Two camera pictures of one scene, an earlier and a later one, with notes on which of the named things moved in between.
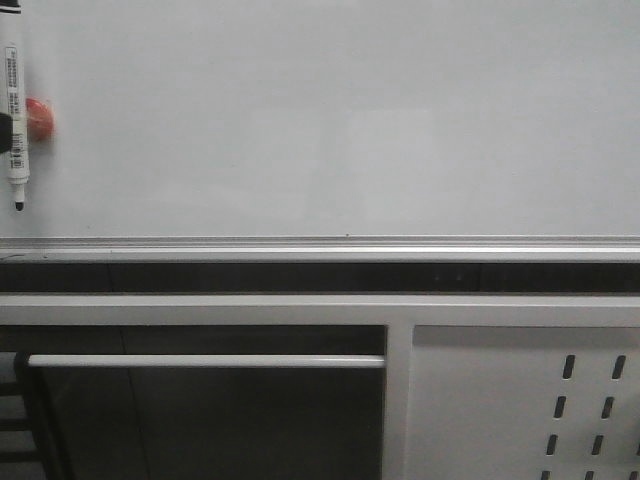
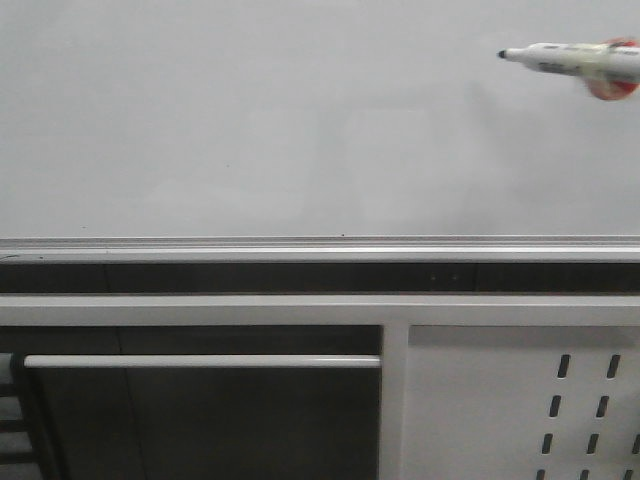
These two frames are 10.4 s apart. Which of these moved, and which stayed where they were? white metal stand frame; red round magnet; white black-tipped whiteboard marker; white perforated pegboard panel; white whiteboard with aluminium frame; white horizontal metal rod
Moved: red round magnet; white black-tipped whiteboard marker
Stayed: white metal stand frame; white whiteboard with aluminium frame; white horizontal metal rod; white perforated pegboard panel
